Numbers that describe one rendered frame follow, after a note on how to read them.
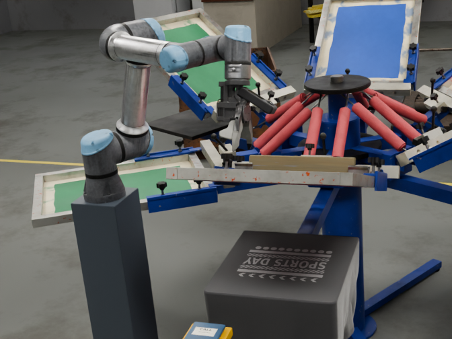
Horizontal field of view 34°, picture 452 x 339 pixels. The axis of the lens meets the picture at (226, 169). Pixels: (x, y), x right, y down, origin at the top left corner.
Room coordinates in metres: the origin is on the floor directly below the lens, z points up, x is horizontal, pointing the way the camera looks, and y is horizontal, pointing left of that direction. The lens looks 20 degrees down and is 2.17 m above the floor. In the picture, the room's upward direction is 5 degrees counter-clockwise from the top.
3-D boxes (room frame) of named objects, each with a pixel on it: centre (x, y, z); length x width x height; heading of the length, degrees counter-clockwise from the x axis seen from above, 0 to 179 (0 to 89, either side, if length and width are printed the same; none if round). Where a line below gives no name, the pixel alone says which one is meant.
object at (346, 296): (2.30, -0.37, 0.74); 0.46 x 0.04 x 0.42; 160
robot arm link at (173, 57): (2.27, 0.23, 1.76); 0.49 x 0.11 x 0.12; 39
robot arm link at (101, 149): (2.53, 0.44, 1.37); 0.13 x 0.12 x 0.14; 129
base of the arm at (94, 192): (2.53, 0.44, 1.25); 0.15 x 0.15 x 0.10
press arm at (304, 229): (2.83, -0.34, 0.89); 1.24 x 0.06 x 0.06; 160
